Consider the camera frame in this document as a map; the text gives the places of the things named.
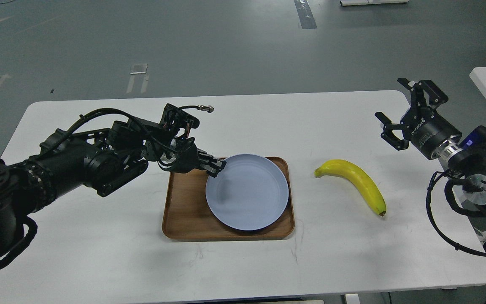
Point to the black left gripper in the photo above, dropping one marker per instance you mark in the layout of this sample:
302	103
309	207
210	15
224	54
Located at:
184	156

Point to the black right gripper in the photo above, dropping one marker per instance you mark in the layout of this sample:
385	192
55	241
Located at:
422	125

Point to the light blue plate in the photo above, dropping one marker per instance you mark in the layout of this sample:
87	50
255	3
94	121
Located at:
249	194

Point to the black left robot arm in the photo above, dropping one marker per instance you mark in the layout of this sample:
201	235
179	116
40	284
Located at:
104	149

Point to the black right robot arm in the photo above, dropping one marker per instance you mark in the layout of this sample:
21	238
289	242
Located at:
465	188

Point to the yellow banana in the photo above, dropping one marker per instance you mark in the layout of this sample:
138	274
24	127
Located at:
358	178

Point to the brown wooden tray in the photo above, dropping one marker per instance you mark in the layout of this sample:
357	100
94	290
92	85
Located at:
187	216

